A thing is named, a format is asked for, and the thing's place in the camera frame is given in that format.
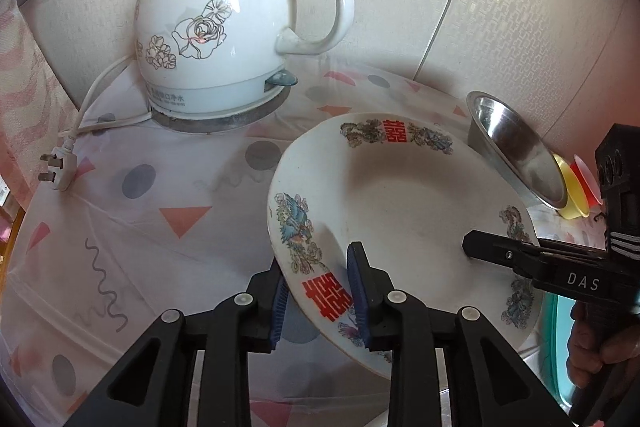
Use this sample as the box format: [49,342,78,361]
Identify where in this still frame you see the red plastic bowl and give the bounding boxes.
[572,154,604,208]

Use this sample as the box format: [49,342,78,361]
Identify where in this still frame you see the white printed plate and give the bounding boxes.
[266,111,542,380]

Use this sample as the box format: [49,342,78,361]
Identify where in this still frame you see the pink striped cloth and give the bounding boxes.
[0,0,81,218]

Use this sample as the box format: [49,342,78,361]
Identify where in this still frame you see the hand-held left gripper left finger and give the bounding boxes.
[62,257,291,427]

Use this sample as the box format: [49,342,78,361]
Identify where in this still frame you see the teal plate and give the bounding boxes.
[541,294,577,409]

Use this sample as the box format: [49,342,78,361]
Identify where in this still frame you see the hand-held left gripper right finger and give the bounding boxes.
[346,241,576,427]

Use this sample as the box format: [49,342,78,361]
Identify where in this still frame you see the person's right hand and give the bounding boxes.
[569,299,640,380]

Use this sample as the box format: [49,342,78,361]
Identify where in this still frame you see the yellow plastic bowl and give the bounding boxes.
[550,152,592,221]

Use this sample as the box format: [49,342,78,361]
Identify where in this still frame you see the white patterned tablecloth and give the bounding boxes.
[0,57,616,427]

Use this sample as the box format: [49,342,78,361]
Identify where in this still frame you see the stainless steel bowl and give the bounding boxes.
[466,91,571,211]

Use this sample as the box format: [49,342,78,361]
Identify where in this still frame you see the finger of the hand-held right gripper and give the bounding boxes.
[462,230,608,280]

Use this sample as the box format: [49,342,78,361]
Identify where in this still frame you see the white power cord with plug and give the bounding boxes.
[39,54,152,192]

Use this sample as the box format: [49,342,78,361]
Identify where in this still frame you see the round metal kettle base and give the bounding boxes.
[149,84,294,134]

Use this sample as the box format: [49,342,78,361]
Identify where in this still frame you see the white ceramic electric kettle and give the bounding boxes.
[134,0,356,116]

